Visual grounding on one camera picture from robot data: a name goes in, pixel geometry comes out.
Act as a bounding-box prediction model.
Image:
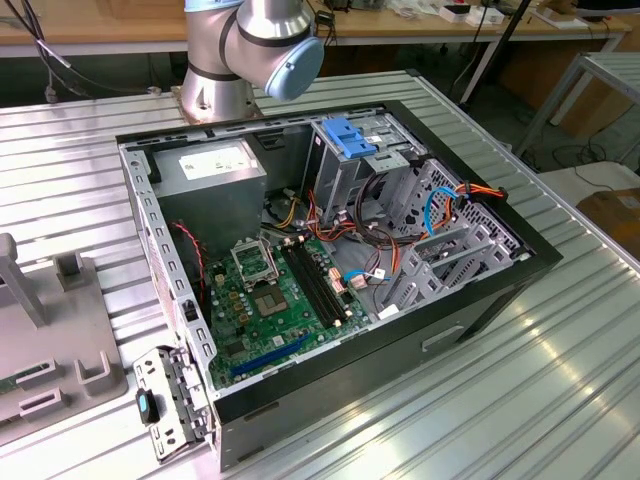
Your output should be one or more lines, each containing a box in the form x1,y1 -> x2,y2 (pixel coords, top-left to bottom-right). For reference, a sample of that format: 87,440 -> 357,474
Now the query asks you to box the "red and black twisted wire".
171,221 -> 207,304

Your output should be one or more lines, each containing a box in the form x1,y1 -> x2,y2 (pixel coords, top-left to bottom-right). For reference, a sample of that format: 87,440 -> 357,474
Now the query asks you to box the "short blue wire white plug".
343,268 -> 390,291

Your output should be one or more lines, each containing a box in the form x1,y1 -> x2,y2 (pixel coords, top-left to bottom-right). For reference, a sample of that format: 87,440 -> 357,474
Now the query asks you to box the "black slanted stand pole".
447,0 -> 534,106

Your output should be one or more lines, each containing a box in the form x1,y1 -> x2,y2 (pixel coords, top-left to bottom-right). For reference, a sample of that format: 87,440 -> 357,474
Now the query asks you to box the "metal socket cover frame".
229,238 -> 279,287

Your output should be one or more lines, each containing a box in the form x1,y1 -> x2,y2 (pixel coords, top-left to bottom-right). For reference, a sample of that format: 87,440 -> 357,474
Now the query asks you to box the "blue plastic drive latch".
322,115 -> 375,159

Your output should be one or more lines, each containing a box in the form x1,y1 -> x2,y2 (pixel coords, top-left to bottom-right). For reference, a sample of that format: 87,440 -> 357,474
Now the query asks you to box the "green RAM stick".
0,369 -> 36,397

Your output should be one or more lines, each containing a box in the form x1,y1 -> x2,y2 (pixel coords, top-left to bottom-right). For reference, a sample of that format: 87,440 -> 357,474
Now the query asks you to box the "grey metal drive cage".
303,110 -> 427,227

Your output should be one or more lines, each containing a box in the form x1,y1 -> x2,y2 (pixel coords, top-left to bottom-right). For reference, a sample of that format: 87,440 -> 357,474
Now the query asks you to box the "grey power supply unit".
149,137 -> 269,261

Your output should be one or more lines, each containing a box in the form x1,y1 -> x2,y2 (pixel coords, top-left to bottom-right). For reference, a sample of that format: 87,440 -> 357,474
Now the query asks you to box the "small white box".
464,7 -> 506,27
438,2 -> 472,24

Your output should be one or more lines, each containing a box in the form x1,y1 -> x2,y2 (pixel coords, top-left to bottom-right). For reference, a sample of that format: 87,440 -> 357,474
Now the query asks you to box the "black RAM slot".
287,242 -> 341,327
294,241 -> 347,324
301,239 -> 354,321
279,243 -> 335,330

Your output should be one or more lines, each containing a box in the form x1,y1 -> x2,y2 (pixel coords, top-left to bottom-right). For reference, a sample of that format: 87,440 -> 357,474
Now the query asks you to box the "orange disk power wire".
452,182 -> 508,202

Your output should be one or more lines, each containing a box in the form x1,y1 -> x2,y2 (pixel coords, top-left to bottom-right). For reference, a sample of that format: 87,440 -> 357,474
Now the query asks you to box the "brown cardboard box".
578,187 -> 640,241
559,74 -> 634,139

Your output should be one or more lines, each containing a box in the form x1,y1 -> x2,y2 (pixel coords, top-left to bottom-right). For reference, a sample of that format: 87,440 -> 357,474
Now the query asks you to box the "black latch with blue button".
135,388 -> 162,426

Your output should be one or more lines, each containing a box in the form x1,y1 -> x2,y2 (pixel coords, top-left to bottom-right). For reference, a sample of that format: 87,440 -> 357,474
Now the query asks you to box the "CPU socket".
251,282 -> 292,317

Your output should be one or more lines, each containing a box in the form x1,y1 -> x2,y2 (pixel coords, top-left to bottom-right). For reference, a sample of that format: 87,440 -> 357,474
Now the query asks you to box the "hinged metal slot retainer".
133,344 -> 217,464

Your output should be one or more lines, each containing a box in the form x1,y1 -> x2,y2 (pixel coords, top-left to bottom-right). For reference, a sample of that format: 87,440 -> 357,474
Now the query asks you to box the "metal disk bay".
383,223 -> 532,321

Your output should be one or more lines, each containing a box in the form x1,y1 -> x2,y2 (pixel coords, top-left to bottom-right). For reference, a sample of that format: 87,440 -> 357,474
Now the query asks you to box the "brown square base plate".
169,84 -> 266,126

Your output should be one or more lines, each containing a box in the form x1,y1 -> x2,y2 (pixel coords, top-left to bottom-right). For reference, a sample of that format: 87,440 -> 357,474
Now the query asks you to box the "metal slatted side table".
514,49 -> 640,156

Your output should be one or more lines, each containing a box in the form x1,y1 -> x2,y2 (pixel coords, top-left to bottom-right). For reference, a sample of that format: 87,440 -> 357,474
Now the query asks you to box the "grey parts rack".
0,232 -> 129,446

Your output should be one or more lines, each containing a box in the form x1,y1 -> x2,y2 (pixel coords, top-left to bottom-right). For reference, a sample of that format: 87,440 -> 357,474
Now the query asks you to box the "black open PC case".
114,99 -> 564,474

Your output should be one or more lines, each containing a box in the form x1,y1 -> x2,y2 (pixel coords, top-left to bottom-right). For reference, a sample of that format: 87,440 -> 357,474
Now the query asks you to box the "green motherboard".
203,237 -> 382,390

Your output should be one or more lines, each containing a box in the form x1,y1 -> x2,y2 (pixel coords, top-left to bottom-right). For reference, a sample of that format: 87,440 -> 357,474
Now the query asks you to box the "dark wire bundle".
355,168 -> 416,251

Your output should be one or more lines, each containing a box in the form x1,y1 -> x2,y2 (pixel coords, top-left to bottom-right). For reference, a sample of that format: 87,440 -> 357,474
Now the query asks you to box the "orange red yellow wire bundle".
269,187 -> 406,274

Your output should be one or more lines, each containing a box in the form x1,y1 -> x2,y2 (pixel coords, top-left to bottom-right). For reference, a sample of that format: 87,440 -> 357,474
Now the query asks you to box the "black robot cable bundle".
7,0 -> 71,104

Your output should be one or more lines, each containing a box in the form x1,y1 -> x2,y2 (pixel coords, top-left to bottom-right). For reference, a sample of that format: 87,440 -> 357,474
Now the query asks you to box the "blue disk data wire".
422,185 -> 465,242

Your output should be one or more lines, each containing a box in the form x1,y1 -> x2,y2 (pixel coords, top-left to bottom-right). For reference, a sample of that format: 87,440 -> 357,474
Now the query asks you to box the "wooden desk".
319,0 -> 634,54
0,0 -> 190,57

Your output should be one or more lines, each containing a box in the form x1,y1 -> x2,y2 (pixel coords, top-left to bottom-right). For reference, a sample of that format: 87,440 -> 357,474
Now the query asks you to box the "blue expansion slot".
230,333 -> 309,379

